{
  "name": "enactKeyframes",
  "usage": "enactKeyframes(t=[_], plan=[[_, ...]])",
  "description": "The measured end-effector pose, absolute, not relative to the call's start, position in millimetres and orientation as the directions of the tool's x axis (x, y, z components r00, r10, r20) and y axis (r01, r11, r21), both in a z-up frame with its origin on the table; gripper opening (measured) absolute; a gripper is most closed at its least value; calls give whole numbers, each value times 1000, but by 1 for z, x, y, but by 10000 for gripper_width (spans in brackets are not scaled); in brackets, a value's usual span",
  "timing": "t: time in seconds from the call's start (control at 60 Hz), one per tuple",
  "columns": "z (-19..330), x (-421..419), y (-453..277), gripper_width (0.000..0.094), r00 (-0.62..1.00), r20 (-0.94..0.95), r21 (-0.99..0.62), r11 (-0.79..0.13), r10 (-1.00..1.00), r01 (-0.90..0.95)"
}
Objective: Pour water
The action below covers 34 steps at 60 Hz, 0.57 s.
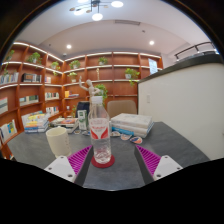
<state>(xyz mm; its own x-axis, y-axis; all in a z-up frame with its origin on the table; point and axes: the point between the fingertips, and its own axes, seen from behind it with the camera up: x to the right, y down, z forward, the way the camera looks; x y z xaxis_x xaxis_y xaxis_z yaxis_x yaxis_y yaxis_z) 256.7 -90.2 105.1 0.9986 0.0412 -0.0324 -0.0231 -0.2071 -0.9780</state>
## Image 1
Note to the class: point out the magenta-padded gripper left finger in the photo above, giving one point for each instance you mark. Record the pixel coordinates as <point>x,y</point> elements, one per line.
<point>61,166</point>

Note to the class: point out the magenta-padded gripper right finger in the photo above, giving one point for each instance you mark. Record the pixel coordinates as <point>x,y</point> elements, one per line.
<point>166,165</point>

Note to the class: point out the clear plastic water bottle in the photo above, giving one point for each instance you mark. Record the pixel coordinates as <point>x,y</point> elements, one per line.
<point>100,133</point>

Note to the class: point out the white ceramic cup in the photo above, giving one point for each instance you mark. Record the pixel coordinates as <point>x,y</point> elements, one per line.
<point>58,141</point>

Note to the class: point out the flat round red coaster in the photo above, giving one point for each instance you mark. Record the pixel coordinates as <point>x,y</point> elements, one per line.
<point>103,165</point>

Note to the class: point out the stack of magazines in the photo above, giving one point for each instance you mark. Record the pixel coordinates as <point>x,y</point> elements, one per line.
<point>65,122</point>

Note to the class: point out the green and white carton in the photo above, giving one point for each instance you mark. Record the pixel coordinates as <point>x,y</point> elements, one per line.
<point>82,120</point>

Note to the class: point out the stack of colourful books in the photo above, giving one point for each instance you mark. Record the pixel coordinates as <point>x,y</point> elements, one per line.
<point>35,122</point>

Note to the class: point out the white counter with dark top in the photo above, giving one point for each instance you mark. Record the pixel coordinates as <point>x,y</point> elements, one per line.
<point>186,106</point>

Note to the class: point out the dark office chair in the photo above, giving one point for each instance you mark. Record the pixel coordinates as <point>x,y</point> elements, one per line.
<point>81,106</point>

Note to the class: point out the wooden artist mannequin figure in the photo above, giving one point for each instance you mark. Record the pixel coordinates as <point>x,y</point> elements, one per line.
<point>89,87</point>

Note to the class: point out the round recessed ceiling light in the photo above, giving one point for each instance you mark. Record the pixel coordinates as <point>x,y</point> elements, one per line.
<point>151,42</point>
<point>68,46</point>

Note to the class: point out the ceiling air vent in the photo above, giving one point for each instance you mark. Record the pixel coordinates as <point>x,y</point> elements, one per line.
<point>127,22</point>

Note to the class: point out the multi-globe ceiling lamp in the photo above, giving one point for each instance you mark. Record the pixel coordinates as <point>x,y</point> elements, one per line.
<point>97,16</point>

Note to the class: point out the wooden wall shelf unit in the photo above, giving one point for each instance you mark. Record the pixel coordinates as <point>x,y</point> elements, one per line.
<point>33,90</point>

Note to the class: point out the black metal rail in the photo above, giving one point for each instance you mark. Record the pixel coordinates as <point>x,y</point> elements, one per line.
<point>195,48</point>

